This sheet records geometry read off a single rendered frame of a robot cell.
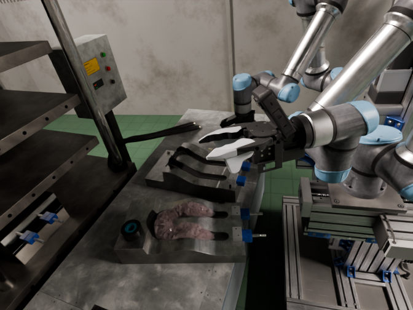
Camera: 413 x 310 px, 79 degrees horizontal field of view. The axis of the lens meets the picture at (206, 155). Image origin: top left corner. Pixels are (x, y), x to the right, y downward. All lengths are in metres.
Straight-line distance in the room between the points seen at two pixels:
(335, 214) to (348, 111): 0.58
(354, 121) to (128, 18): 3.19
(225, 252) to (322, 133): 0.64
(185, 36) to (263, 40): 0.92
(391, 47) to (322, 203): 0.56
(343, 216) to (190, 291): 0.63
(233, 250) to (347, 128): 0.65
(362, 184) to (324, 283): 0.89
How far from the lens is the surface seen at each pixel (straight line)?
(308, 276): 1.75
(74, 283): 1.22
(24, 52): 1.32
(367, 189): 1.00
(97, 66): 1.62
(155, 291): 1.07
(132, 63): 3.68
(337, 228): 1.15
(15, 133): 1.25
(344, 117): 0.56
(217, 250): 1.03
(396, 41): 0.74
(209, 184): 1.22
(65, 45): 1.34
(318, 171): 0.66
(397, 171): 0.85
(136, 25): 3.50
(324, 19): 1.09
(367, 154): 0.91
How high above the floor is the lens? 1.74
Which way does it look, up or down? 38 degrees down
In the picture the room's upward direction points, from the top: 8 degrees counter-clockwise
